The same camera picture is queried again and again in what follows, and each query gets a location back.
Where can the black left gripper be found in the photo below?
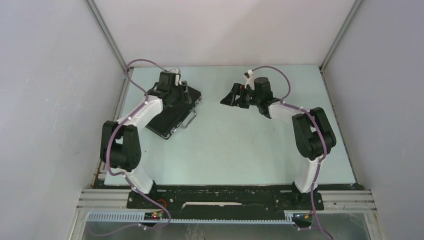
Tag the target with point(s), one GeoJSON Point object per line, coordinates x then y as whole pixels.
{"type": "Point", "coordinates": [184, 98]}

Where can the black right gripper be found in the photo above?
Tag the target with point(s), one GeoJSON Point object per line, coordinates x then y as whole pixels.
{"type": "Point", "coordinates": [238, 89]}

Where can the black aluminium poker case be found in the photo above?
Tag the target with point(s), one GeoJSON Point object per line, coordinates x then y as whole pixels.
{"type": "Point", "coordinates": [170, 119]}

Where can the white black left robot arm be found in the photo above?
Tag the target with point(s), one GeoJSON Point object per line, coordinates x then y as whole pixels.
{"type": "Point", "coordinates": [121, 148]}

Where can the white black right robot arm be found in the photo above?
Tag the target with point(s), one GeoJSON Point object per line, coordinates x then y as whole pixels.
{"type": "Point", "coordinates": [313, 134]}

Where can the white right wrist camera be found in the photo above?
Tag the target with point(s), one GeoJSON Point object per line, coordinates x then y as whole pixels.
{"type": "Point", "coordinates": [250, 78]}

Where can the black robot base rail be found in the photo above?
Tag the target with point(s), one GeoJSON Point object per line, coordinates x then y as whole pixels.
{"type": "Point", "coordinates": [226, 202]}

